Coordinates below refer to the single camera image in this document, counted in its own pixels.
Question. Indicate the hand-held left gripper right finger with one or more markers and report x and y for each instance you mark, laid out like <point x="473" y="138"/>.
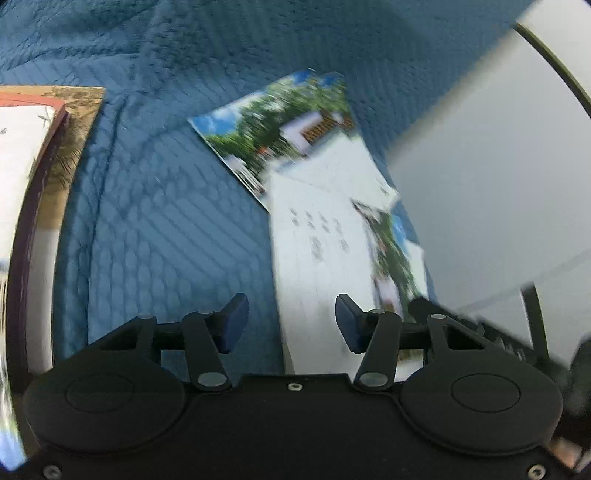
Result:
<point x="348" y="323"/>

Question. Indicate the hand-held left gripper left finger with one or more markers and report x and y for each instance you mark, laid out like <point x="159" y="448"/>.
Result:
<point x="233" y="323"/>

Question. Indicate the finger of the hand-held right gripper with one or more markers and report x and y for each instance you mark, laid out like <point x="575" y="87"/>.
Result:
<point x="461" y="321"/>

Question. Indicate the landscape photo cover book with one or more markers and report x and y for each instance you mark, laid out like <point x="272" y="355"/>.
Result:
<point x="277" y="115"/>
<point x="314" y="277"/>

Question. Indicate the purple cover book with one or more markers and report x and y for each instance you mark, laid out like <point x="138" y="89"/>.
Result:
<point x="39" y="194"/>

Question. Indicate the brown landscape painting book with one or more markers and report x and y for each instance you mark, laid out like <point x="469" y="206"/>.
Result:
<point x="78" y="120"/>

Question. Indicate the orange and white paperback book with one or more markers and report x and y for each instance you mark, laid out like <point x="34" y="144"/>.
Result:
<point x="18" y="161"/>

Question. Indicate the white wardrobe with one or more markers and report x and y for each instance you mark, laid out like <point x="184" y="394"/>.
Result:
<point x="485" y="184"/>

